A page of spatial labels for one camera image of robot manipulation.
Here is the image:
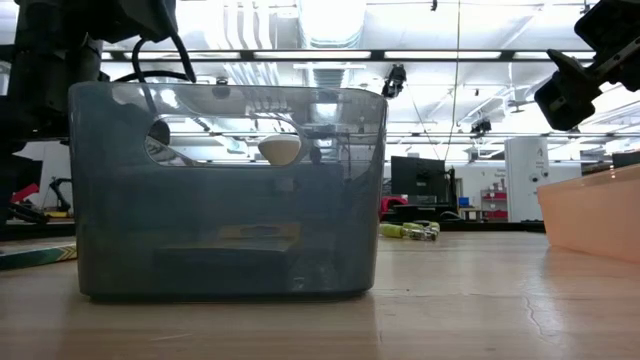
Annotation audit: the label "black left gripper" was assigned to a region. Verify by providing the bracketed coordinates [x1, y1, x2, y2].
[9, 39, 172, 147]

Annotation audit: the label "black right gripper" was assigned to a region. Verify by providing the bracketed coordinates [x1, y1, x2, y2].
[533, 0, 640, 133]

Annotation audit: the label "white cabinet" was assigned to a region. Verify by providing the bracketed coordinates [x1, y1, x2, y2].
[503, 135, 551, 223]

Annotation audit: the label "orange translucent plastic bin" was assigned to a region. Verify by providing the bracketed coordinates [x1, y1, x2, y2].
[536, 163, 640, 266]

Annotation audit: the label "white light bulb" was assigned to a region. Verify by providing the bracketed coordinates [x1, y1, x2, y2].
[256, 133, 303, 167]

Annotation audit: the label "red storage shelf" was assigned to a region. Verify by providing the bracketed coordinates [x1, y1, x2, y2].
[479, 188, 509, 222]

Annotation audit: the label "black monitor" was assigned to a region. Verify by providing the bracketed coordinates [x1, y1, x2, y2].
[0, 154, 44, 192]
[390, 155, 447, 206]

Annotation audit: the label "red bar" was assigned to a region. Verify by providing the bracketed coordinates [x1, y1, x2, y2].
[8, 182, 41, 205]

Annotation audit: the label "red chair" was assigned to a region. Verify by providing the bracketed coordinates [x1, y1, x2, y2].
[379, 195, 409, 221]

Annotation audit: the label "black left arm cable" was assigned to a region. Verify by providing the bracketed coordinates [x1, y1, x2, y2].
[113, 29, 197, 85]

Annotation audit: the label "grey translucent handled bin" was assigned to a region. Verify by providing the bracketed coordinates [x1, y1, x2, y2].
[67, 80, 389, 303]

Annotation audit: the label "black overhead camera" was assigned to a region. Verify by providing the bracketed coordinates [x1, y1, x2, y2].
[381, 63, 408, 100]

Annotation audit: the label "yellow-green handled pliers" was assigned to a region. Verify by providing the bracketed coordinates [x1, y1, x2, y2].
[378, 222, 439, 243]
[402, 220, 442, 233]

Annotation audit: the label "silver ceiling duct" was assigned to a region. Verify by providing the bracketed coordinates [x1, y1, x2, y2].
[298, 0, 367, 50]

